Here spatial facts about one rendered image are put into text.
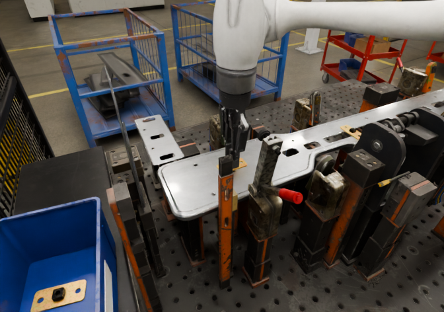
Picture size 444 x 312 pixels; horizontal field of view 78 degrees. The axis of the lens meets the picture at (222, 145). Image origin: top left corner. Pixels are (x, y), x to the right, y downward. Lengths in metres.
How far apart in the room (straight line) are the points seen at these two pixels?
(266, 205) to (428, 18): 0.45
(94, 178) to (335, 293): 0.76
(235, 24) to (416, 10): 0.30
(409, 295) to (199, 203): 0.68
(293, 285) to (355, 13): 0.74
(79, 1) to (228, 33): 7.87
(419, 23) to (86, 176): 0.80
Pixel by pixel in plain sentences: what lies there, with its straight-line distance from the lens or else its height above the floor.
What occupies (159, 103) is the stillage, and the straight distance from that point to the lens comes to 2.98.
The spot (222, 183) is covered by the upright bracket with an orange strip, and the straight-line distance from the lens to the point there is 0.56.
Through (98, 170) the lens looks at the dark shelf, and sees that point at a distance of 0.83.
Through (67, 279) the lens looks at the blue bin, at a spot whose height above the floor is 1.03.
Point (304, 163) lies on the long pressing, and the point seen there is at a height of 1.00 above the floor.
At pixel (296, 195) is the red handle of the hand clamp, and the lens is 0.55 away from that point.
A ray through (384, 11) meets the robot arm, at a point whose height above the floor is 1.43.
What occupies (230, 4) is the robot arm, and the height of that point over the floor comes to 1.44.
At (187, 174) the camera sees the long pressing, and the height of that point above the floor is 1.00.
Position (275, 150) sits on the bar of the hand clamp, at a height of 1.20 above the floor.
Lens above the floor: 1.53
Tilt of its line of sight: 37 degrees down
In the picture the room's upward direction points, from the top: straight up
